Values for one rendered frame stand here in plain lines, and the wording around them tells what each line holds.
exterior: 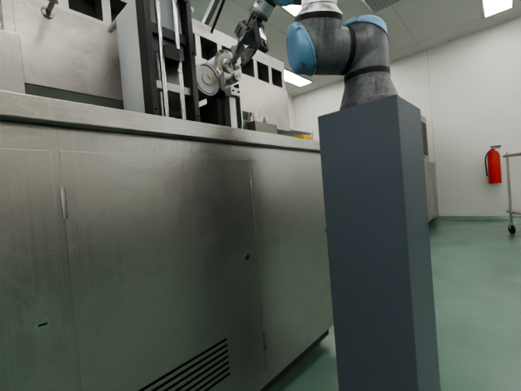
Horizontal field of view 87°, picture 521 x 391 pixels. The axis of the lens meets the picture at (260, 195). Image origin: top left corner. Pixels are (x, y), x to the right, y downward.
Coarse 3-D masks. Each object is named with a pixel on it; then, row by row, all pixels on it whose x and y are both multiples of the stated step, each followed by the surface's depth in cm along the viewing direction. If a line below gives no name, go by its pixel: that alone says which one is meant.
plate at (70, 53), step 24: (24, 0) 93; (24, 24) 93; (48, 24) 98; (72, 24) 104; (96, 24) 110; (24, 48) 93; (48, 48) 98; (72, 48) 103; (96, 48) 109; (24, 72) 92; (48, 72) 97; (72, 72) 103; (96, 72) 109; (120, 72) 116; (120, 96) 115; (240, 96) 169; (264, 96) 186; (288, 120) 206
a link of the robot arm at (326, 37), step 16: (304, 0) 66; (320, 0) 64; (336, 0) 66; (304, 16) 65; (320, 16) 63; (336, 16) 64; (288, 32) 69; (304, 32) 64; (320, 32) 64; (336, 32) 66; (288, 48) 72; (304, 48) 65; (320, 48) 65; (336, 48) 66; (304, 64) 67; (320, 64) 68; (336, 64) 69
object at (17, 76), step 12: (0, 0) 72; (0, 12) 71; (0, 24) 71; (0, 36) 69; (12, 36) 70; (0, 48) 69; (12, 48) 70; (0, 60) 68; (12, 60) 70; (0, 72) 68; (12, 72) 70; (0, 84) 68; (12, 84) 70; (24, 84) 72
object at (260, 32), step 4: (256, 20) 106; (256, 24) 106; (260, 24) 107; (256, 28) 106; (260, 28) 107; (256, 32) 106; (260, 32) 106; (264, 32) 108; (256, 36) 106; (260, 36) 105; (264, 36) 108; (256, 40) 106; (260, 40) 105; (264, 40) 106; (260, 44) 105; (264, 44) 105; (260, 48) 105; (264, 48) 106; (268, 48) 108; (264, 52) 108
